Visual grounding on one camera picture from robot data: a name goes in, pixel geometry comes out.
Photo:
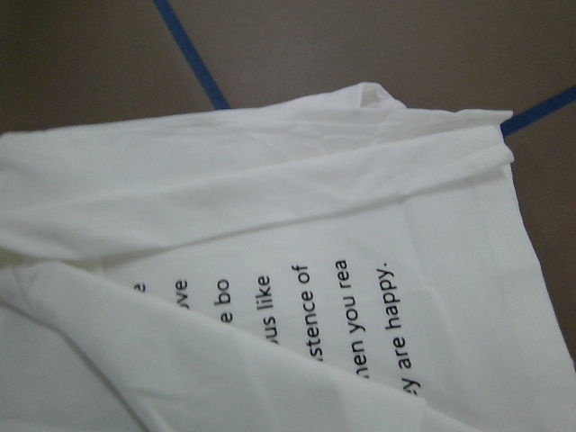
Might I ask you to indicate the white long-sleeve printed shirt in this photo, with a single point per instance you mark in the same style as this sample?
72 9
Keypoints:
338 262

